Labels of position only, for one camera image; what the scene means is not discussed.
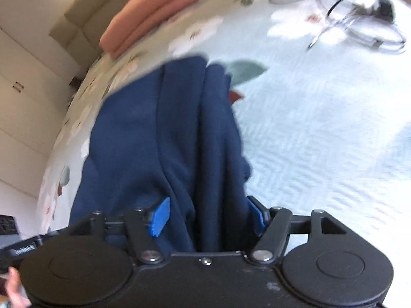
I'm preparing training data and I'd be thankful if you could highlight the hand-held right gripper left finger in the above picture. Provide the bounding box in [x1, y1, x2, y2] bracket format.
[69, 197, 171, 263]

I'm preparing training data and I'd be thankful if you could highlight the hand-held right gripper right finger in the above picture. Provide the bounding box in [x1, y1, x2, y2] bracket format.
[246, 196, 349, 263]

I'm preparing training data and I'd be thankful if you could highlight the navy striped hoodie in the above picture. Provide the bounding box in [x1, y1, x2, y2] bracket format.
[69, 55, 253, 253]

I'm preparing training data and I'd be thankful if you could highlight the person's left hand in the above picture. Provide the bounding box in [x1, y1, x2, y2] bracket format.
[0, 268, 32, 308]

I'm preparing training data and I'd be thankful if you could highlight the bed with floral bedspread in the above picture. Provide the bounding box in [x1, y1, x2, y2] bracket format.
[36, 0, 411, 241]

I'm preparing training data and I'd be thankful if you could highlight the white wardrobe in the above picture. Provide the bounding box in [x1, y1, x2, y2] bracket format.
[0, 26, 85, 219]

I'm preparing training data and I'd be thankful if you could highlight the folded pink blanket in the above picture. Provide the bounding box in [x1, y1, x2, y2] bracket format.
[99, 0, 200, 60]

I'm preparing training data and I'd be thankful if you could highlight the beige padded headboard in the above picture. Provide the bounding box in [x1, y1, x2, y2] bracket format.
[48, 0, 161, 53]

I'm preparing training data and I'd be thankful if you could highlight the black charger adapter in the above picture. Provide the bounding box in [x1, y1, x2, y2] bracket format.
[375, 0, 396, 20]

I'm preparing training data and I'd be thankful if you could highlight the black cable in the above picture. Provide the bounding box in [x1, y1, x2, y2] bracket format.
[269, 0, 407, 54]

